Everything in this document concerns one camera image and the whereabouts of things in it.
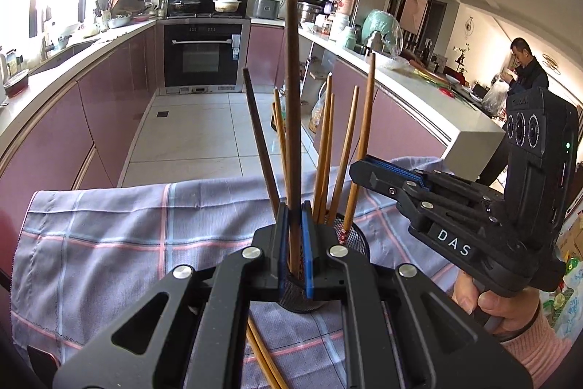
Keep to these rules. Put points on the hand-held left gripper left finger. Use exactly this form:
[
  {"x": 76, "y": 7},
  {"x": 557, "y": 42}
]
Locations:
[{"x": 283, "y": 234}]

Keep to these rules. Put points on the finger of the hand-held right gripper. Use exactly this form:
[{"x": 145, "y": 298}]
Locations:
[
  {"x": 378, "y": 184},
  {"x": 401, "y": 172}
]

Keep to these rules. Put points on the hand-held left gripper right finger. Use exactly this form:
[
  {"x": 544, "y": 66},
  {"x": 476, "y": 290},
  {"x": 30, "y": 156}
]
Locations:
[{"x": 307, "y": 243}]

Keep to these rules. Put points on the black mesh utensil holder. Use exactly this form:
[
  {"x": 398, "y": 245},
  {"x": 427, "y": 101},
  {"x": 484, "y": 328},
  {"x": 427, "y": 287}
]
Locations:
[{"x": 353, "y": 241}]

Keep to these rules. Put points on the bunch of wooden chopsticks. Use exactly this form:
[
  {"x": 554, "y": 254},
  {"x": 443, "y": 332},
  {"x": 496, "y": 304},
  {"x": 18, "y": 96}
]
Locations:
[{"x": 363, "y": 115}]

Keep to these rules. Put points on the dark brown wooden chopstick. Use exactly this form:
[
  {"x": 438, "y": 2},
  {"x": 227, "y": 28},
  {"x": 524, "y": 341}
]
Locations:
[{"x": 293, "y": 97}]

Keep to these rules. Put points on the person's right forearm pink sleeve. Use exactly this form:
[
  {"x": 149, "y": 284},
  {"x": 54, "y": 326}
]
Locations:
[{"x": 542, "y": 352}]

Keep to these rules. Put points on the person's right hand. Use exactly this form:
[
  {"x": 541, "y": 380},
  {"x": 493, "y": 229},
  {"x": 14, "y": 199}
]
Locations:
[{"x": 505, "y": 311}]

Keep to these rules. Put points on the pink island base cabinet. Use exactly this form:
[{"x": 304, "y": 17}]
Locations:
[{"x": 396, "y": 120}]

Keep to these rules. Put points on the cardboard box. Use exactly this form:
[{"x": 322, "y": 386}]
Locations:
[{"x": 571, "y": 241}]

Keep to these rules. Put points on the bagged oil bottle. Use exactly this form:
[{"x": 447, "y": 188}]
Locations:
[{"x": 319, "y": 115}]

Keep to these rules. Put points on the clear plastic bag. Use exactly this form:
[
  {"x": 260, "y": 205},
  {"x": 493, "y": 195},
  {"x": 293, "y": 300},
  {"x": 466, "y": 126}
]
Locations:
[{"x": 495, "y": 97}]

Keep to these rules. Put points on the green printed plastic bag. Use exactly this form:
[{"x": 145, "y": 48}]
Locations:
[{"x": 567, "y": 307}]

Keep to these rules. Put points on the light wooden chopstick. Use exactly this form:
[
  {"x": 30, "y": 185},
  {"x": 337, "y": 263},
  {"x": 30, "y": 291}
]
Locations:
[
  {"x": 264, "y": 366},
  {"x": 274, "y": 366}
]

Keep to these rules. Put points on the mint green appliance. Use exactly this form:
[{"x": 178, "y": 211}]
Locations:
[{"x": 380, "y": 26}]

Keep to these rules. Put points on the narrow pink base cabinet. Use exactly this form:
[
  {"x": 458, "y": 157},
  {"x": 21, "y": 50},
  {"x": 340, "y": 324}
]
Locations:
[{"x": 266, "y": 56}]

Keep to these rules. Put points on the grey checked table cloth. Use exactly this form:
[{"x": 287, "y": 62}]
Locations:
[{"x": 114, "y": 243}]

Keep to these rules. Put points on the pink kettle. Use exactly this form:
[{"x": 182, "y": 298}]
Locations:
[{"x": 348, "y": 6}]

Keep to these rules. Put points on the steel stockpot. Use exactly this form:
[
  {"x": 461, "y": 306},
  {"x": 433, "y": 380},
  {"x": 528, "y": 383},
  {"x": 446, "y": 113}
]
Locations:
[{"x": 309, "y": 11}]

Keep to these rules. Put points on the black built-in oven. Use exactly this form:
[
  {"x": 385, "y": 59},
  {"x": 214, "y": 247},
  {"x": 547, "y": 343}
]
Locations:
[{"x": 202, "y": 56}]

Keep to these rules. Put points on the silver rice cooker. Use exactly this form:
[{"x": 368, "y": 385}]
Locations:
[{"x": 265, "y": 8}]

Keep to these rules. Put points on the long pink base cabinet run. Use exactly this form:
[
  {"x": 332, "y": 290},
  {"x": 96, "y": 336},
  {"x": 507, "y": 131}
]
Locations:
[{"x": 91, "y": 106}]

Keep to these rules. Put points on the white casserole pot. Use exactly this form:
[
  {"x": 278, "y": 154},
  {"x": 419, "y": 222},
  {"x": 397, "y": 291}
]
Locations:
[{"x": 226, "y": 5}]

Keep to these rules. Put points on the black wok with lid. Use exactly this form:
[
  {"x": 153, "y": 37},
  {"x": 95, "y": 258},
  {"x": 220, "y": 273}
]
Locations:
[{"x": 184, "y": 1}]

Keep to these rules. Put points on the sink faucet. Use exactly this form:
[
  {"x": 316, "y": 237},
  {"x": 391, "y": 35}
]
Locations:
[{"x": 45, "y": 49}]

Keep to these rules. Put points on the dark red bowl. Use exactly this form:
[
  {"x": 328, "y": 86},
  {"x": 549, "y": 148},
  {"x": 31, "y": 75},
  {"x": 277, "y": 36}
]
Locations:
[{"x": 16, "y": 84}]

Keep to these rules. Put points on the gold wall ornament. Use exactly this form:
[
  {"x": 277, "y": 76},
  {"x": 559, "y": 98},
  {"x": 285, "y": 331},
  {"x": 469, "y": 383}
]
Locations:
[{"x": 552, "y": 63}]

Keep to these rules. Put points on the framed wall picture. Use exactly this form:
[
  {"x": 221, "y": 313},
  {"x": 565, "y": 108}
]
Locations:
[{"x": 415, "y": 13}]

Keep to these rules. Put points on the round wall clock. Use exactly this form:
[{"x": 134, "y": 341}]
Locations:
[{"x": 469, "y": 24}]

